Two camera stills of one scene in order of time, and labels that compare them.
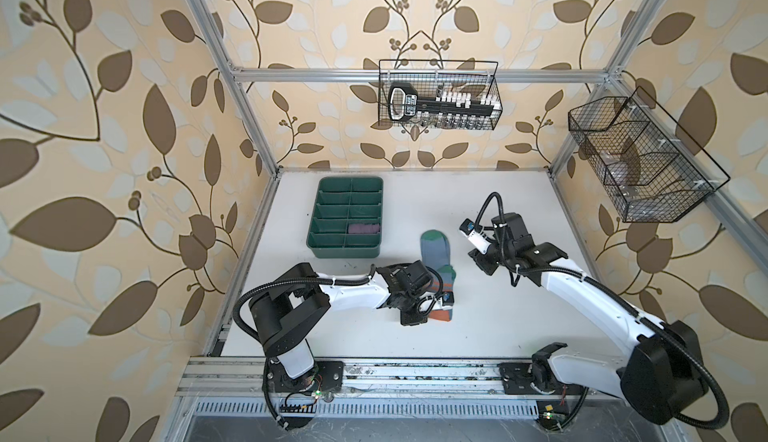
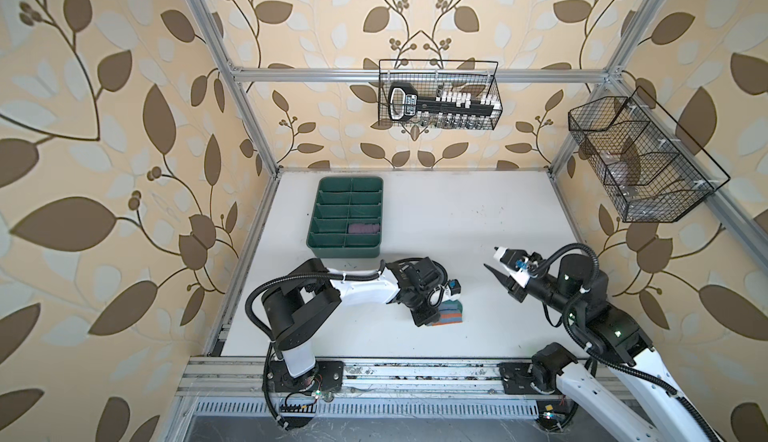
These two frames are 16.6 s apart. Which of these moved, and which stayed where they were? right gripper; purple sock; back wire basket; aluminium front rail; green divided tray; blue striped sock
Moved: right gripper; blue striped sock
Stayed: aluminium front rail; purple sock; back wire basket; green divided tray
